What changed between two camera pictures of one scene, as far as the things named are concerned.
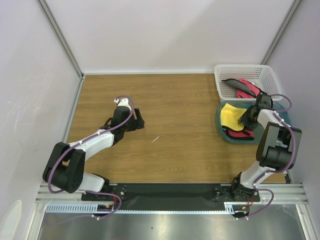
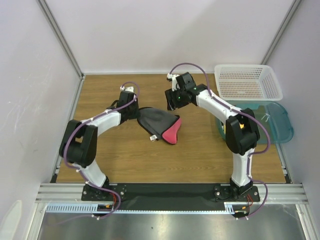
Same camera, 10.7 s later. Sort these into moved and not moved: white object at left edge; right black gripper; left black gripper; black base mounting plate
Moved: right black gripper; left black gripper
Not moved: white object at left edge; black base mounting plate
